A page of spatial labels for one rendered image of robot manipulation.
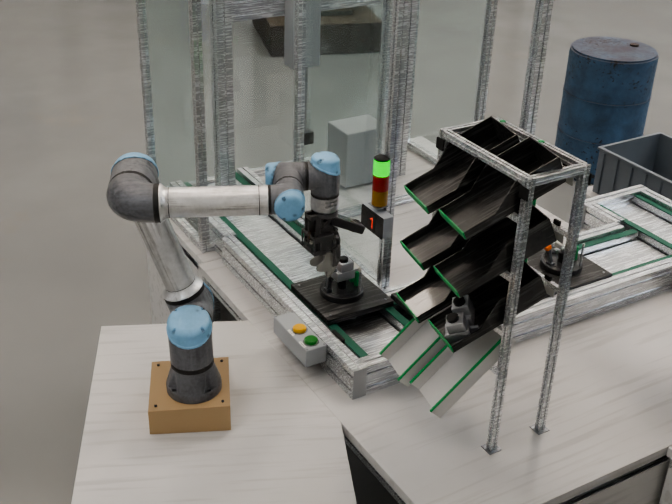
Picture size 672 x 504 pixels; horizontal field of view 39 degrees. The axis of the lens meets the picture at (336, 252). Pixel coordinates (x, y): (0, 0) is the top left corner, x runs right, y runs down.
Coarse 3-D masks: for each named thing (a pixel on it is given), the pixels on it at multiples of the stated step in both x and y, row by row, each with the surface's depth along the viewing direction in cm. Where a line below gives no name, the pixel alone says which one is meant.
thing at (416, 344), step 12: (408, 324) 264; (420, 324) 265; (396, 336) 264; (408, 336) 266; (420, 336) 264; (432, 336) 261; (384, 348) 265; (396, 348) 266; (408, 348) 265; (420, 348) 262; (432, 348) 254; (396, 360) 265; (408, 360) 262; (420, 360) 254; (408, 372) 255; (408, 384) 257
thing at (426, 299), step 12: (432, 276) 259; (408, 288) 258; (420, 288) 258; (432, 288) 257; (444, 288) 255; (408, 300) 257; (420, 300) 255; (432, 300) 253; (444, 300) 248; (420, 312) 251; (432, 312) 248
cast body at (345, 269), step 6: (342, 258) 296; (348, 258) 298; (342, 264) 295; (348, 264) 296; (342, 270) 296; (348, 270) 297; (354, 270) 298; (336, 276) 297; (342, 276) 297; (348, 276) 298; (354, 276) 299
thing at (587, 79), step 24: (576, 48) 592; (600, 48) 594; (624, 48) 595; (648, 48) 597; (576, 72) 590; (600, 72) 578; (624, 72) 574; (648, 72) 580; (576, 96) 595; (600, 96) 584; (624, 96) 582; (648, 96) 593; (576, 120) 600; (600, 120) 591; (624, 120) 590; (576, 144) 606; (600, 144) 598
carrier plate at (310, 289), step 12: (324, 276) 311; (300, 288) 304; (312, 288) 304; (372, 288) 305; (312, 300) 298; (324, 300) 298; (360, 300) 299; (372, 300) 299; (384, 300) 299; (324, 312) 292; (336, 312) 292; (348, 312) 292; (360, 312) 294
